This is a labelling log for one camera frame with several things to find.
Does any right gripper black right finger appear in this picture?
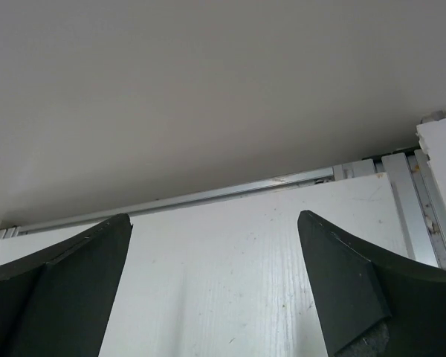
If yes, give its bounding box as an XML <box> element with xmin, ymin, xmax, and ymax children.
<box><xmin>297</xmin><ymin>210</ymin><xmax>446</xmax><ymax>356</ymax></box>

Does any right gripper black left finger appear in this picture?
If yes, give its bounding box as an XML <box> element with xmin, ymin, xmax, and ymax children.
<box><xmin>0</xmin><ymin>213</ymin><xmax>132</xmax><ymax>356</ymax></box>

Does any aluminium rail frame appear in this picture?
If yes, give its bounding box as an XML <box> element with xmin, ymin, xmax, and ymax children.
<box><xmin>0</xmin><ymin>149</ymin><xmax>446</xmax><ymax>269</ymax></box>

